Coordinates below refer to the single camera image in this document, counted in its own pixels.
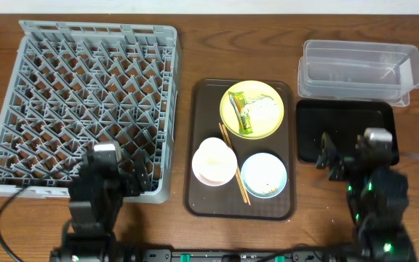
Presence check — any grey plastic dish rack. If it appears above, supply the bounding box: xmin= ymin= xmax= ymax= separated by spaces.
xmin=0 ymin=20 xmax=181 ymax=204

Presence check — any wooden chopstick left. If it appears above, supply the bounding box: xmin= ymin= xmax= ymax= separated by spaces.
xmin=218 ymin=122 xmax=249 ymax=205

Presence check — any wooden chopstick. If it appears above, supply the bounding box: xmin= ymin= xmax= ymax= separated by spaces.
xmin=221 ymin=124 xmax=252 ymax=206
xmin=218 ymin=122 xmax=249 ymax=205

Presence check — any white pink bowl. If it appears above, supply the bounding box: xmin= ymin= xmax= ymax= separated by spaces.
xmin=191 ymin=147 xmax=237 ymax=187

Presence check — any white cup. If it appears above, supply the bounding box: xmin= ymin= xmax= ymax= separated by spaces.
xmin=198 ymin=137 xmax=228 ymax=161

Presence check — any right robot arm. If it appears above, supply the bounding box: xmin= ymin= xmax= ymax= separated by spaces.
xmin=316 ymin=127 xmax=416 ymax=261

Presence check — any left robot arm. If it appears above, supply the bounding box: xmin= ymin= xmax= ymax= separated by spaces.
xmin=49 ymin=142 xmax=151 ymax=262

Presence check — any black food waste tray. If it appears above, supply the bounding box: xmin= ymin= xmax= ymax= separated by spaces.
xmin=296 ymin=99 xmax=399 ymax=165

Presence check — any brown serving tray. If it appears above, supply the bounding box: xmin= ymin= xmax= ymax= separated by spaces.
xmin=183 ymin=79 xmax=296 ymax=221

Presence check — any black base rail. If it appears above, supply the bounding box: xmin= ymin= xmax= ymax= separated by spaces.
xmin=140 ymin=250 xmax=336 ymax=262

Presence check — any yellow plate bowl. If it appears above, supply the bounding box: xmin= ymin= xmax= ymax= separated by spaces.
xmin=220 ymin=80 xmax=284 ymax=140

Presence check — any green snack wrapper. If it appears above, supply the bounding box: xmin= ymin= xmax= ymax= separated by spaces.
xmin=228 ymin=92 xmax=252 ymax=135

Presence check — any light blue bowl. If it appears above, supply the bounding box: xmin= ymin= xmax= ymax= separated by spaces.
xmin=241 ymin=153 xmax=288 ymax=199

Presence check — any wooden chopstick right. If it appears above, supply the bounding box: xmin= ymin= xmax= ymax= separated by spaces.
xmin=221 ymin=124 xmax=252 ymax=206

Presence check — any clear plastic bin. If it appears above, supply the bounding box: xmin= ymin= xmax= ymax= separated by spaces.
xmin=298 ymin=39 xmax=419 ymax=107

